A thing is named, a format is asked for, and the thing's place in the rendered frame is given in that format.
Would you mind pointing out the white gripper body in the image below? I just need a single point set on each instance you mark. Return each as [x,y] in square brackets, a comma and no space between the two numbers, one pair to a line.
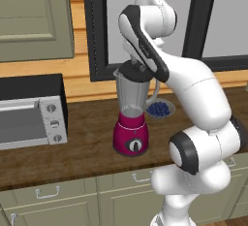
[130,49]

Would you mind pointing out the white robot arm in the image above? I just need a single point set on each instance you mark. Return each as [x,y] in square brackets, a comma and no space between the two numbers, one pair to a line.
[200,87]

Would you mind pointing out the magenta base clear jar blender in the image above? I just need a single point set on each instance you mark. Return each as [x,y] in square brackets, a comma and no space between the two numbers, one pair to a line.
[130,133]

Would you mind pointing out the blueberries heap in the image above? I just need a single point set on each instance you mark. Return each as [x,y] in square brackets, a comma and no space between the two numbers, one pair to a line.
[158,108]

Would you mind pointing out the grey bowl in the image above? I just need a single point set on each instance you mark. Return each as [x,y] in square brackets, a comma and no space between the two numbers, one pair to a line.
[171,110]

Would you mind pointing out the silver black toaster oven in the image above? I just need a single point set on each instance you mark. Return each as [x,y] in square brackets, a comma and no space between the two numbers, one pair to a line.
[29,120]

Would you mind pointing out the olive drawer front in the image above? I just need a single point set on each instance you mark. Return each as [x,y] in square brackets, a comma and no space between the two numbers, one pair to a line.
[241,162]
[113,179]
[74,189]

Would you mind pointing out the black window frame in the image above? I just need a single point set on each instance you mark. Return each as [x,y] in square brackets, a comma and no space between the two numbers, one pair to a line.
[97,29]

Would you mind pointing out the olive wall cupboard door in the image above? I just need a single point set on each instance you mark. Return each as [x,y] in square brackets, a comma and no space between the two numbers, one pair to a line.
[32,16]

